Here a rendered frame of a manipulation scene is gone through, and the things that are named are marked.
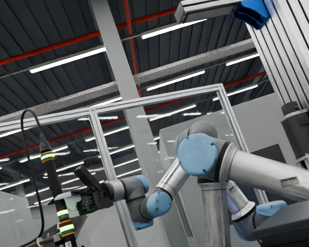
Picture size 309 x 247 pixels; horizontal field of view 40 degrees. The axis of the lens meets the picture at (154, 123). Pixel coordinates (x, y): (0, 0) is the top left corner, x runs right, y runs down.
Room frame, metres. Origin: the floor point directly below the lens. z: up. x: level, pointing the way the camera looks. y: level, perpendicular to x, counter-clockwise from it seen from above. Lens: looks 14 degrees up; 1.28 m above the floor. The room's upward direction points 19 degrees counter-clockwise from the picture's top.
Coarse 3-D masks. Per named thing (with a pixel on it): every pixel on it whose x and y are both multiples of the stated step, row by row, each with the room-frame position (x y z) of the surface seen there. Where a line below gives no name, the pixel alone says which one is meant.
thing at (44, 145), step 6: (42, 138) 1.40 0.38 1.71; (42, 144) 1.39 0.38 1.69; (48, 144) 1.40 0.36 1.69; (42, 150) 1.39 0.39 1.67; (48, 150) 1.43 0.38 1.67; (72, 234) 1.40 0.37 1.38; (66, 240) 1.39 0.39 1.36; (72, 240) 1.39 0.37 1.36; (66, 246) 1.40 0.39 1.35; (72, 246) 1.39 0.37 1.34
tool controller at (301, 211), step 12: (300, 204) 0.97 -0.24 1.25; (276, 216) 1.01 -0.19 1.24; (288, 216) 0.94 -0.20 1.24; (300, 216) 0.88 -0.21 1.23; (264, 228) 0.97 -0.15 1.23; (276, 228) 0.94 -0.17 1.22; (288, 228) 0.90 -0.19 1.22; (300, 228) 0.87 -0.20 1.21; (264, 240) 0.99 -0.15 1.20; (276, 240) 0.95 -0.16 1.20; (288, 240) 0.92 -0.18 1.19; (300, 240) 0.89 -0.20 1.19
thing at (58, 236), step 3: (57, 234) 1.41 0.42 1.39; (60, 234) 1.41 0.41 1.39; (54, 237) 1.42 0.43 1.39; (57, 237) 1.41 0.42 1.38; (60, 237) 1.41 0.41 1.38; (54, 240) 1.42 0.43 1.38; (57, 240) 1.41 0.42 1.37; (60, 240) 1.40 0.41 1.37; (63, 240) 1.41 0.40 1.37; (54, 243) 1.42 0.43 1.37; (57, 243) 1.41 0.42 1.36; (60, 243) 1.40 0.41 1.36; (63, 243) 1.41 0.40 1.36; (60, 246) 1.41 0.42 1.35; (63, 246) 1.41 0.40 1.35
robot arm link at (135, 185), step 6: (120, 180) 1.52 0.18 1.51; (126, 180) 1.53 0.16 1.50; (132, 180) 1.54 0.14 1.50; (138, 180) 1.55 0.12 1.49; (144, 180) 1.57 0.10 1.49; (126, 186) 1.52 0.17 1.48; (132, 186) 1.53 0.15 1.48; (138, 186) 1.55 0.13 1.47; (144, 186) 1.56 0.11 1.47; (126, 192) 1.52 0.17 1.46; (132, 192) 1.54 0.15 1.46; (138, 192) 1.54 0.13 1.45; (144, 192) 1.58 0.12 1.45; (126, 198) 1.55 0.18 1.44; (132, 198) 1.54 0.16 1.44
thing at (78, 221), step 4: (76, 216) 1.59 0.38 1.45; (80, 216) 1.58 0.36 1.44; (84, 216) 1.57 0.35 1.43; (72, 220) 1.58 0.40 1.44; (76, 220) 1.57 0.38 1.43; (80, 220) 1.56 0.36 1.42; (84, 220) 1.55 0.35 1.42; (56, 224) 1.60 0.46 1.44; (76, 224) 1.55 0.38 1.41; (80, 224) 1.54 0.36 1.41; (52, 228) 1.59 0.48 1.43; (56, 228) 1.58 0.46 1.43; (76, 228) 1.53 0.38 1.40; (80, 228) 1.52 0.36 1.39; (44, 232) 1.60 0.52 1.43; (52, 232) 1.58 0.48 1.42; (56, 232) 1.57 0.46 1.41; (76, 232) 1.51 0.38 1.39; (44, 236) 1.59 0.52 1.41; (76, 236) 1.50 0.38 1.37; (44, 244) 1.57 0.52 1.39; (48, 244) 1.56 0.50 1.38; (52, 244) 1.54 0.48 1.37
